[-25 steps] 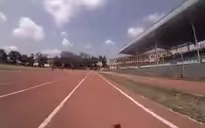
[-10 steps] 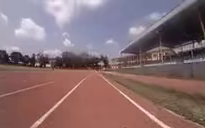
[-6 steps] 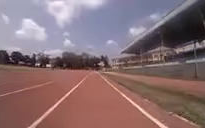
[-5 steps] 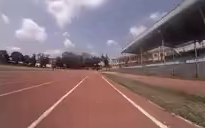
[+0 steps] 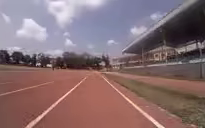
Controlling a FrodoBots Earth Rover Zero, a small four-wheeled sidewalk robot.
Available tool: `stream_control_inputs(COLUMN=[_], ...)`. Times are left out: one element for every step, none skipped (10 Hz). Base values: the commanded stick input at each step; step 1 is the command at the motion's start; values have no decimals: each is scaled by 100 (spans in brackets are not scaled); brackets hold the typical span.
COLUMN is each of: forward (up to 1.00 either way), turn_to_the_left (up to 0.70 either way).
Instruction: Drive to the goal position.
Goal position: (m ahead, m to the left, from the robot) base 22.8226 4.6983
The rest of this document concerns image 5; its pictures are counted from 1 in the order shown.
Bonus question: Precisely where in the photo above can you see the row of trees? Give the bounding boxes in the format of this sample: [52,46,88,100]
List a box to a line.
[0,49,111,70]

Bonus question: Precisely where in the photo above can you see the red running track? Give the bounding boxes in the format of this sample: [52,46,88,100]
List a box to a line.
[0,69,205,128]

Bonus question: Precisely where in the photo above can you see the white lane lines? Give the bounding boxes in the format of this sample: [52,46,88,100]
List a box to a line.
[0,73,166,128]

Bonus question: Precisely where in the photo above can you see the grass strip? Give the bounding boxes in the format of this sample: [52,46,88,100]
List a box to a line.
[104,73,205,128]

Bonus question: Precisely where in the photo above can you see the red dirt path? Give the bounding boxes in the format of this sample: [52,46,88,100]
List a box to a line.
[103,71,205,98]

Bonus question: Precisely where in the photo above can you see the grass field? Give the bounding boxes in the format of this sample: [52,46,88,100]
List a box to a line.
[0,63,91,72]

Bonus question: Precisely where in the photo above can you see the roofed grandstand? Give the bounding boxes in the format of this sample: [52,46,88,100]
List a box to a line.
[121,0,205,66]

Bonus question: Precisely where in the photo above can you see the grey wall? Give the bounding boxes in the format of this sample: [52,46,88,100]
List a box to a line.
[118,61,205,81]

